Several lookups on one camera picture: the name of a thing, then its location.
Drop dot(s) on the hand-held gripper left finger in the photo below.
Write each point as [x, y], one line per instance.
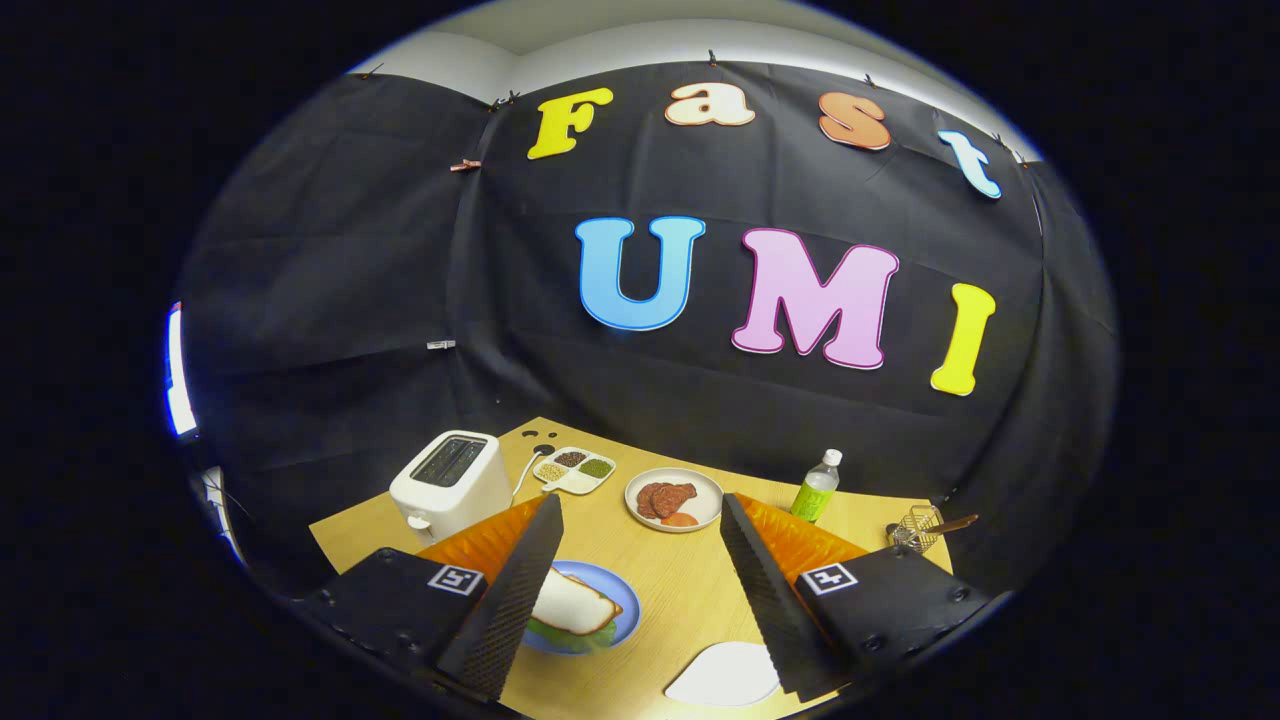
[515, 600]

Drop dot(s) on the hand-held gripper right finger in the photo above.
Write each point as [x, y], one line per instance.
[770, 610]

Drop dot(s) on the toasted bread slice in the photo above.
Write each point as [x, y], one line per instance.
[570, 605]

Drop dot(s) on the green lettuce leaf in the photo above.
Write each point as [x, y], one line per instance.
[575, 641]

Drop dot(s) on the white flat dish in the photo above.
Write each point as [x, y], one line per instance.
[720, 675]

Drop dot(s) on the blue plate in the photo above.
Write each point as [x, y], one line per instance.
[627, 610]

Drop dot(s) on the white toaster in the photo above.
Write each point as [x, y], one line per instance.
[450, 505]

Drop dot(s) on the clear bottle with green label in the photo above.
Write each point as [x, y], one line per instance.
[815, 495]

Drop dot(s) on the round white plate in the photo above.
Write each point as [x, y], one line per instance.
[708, 500]

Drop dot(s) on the red tomato slice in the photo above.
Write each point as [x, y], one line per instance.
[680, 520]

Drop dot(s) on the white divided condiment tray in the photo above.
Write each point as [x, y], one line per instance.
[580, 484]

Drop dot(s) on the brown meat slice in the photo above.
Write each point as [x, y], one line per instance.
[678, 495]
[645, 500]

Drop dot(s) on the white and black device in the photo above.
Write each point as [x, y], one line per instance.
[215, 495]

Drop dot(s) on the black backdrop cloth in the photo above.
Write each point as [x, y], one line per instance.
[350, 300]

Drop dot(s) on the lit monitor screen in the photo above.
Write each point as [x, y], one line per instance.
[178, 380]

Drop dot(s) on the copper-coloured clip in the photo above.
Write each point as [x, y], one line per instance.
[466, 164]

